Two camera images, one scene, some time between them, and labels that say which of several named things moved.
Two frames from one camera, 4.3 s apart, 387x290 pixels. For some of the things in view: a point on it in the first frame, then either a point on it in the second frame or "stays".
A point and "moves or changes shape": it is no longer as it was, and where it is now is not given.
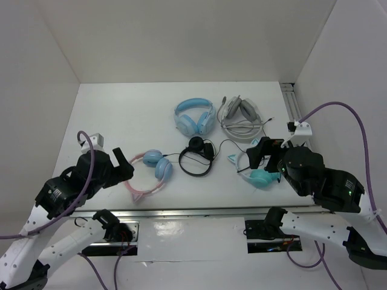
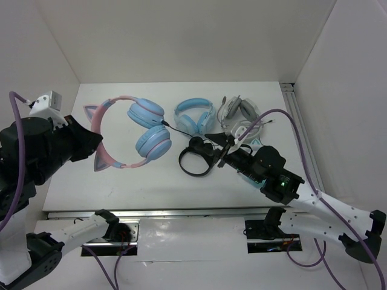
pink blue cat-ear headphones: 152,157 → 153,143
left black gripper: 121,173 → 88,141
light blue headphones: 185,124 stays
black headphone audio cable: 215,152 moves or changes shape
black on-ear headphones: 196,144 stays
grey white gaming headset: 240,119 stays
